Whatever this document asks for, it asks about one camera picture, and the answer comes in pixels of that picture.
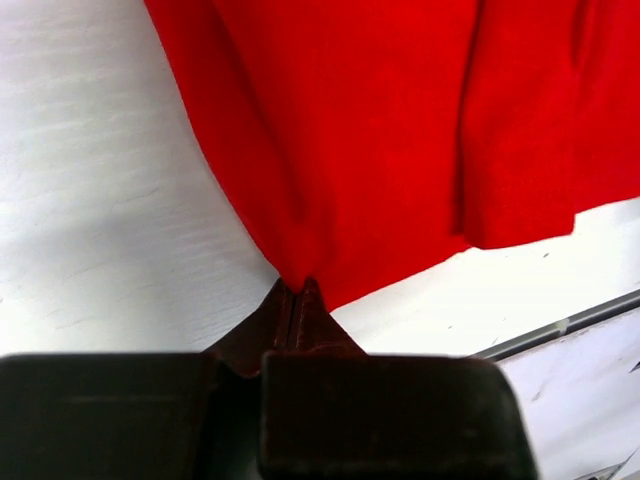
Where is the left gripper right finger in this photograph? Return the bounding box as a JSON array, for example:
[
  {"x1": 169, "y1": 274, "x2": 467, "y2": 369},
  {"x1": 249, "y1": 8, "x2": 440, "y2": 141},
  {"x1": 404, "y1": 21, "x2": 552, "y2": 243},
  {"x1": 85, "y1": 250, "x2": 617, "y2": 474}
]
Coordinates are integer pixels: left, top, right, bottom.
[{"x1": 287, "y1": 278, "x2": 366, "y2": 356}]

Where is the red t shirt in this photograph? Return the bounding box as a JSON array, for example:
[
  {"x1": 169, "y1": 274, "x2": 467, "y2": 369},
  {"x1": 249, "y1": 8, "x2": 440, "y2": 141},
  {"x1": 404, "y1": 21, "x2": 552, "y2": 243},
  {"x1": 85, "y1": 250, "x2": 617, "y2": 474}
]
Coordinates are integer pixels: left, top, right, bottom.
[{"x1": 146, "y1": 1, "x2": 639, "y2": 308}]

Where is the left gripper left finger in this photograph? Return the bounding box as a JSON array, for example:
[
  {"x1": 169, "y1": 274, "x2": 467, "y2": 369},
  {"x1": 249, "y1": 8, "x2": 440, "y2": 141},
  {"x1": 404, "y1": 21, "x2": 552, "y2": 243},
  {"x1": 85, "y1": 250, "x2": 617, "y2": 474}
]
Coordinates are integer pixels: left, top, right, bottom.
[{"x1": 209, "y1": 279, "x2": 293, "y2": 378}]

